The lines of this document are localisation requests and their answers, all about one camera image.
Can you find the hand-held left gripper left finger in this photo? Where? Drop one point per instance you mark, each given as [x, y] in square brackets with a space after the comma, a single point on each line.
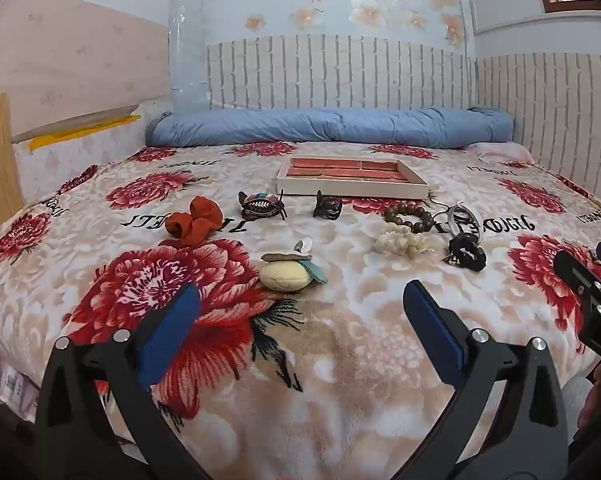
[173, 330]

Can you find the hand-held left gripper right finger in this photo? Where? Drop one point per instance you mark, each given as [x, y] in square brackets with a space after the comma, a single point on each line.
[438, 330]

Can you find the black scrunchie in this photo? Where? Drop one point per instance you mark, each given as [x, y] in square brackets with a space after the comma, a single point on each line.
[475, 260]

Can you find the cream scrunchie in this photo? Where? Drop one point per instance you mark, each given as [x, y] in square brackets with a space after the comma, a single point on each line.
[400, 245]

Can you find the orange fabric scrunchie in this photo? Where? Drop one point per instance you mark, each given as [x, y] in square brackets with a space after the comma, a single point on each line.
[200, 220]

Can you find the yellow plush hair clip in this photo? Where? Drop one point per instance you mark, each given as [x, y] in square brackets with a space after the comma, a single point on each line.
[283, 276]

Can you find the multicolour beaded hair claw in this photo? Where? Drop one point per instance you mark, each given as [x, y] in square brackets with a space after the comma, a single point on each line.
[260, 205]

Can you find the white tray with brick-pattern lining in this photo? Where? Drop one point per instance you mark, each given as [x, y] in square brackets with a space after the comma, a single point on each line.
[350, 169]

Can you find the person's right hand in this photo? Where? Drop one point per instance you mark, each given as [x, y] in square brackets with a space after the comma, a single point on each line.
[597, 400]

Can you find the red floral printed blanket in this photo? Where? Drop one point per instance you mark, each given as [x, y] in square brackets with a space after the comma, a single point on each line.
[330, 360]

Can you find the silver and black hair clip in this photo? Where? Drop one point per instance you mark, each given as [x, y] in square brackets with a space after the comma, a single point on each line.
[460, 212]

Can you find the pink pillow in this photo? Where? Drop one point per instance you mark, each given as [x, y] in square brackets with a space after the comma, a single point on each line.
[500, 152]

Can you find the small dark hair claw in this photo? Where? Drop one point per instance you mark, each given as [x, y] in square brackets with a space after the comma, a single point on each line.
[328, 206]

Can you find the floral mattress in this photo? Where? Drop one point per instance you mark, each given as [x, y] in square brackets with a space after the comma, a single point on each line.
[70, 165]

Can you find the yellow cloth strip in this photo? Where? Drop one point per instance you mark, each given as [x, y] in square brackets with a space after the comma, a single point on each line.
[80, 132]

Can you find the rolled blue duvet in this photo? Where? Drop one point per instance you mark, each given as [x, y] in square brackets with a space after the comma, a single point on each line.
[330, 127]

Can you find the clear plastic roll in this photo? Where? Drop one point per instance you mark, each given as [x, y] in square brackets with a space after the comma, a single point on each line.
[188, 60]

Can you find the pale pink board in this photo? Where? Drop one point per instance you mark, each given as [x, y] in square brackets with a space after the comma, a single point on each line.
[80, 50]

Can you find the peach flower wall stickers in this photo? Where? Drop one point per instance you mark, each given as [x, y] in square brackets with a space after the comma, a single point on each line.
[368, 10]

